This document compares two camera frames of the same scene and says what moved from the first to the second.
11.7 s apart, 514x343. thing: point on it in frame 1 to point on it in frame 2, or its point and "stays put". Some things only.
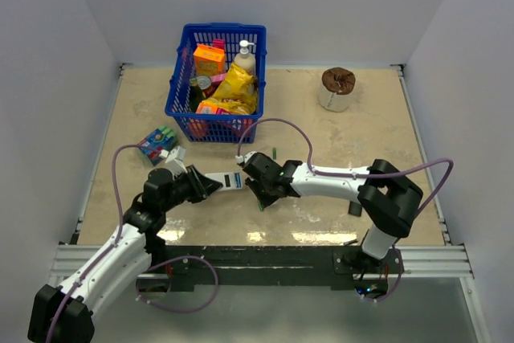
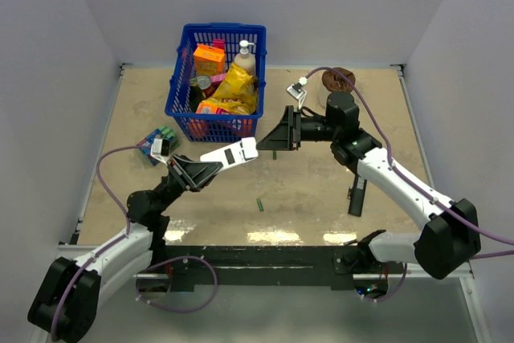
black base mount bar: x=267 y=267 stays put
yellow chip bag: x=238 y=92 stays put
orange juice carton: x=209 y=59 stays put
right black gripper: x=264 y=200 to x=287 y=135
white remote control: x=230 y=180 to x=230 y=157
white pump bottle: x=246 y=59 stays put
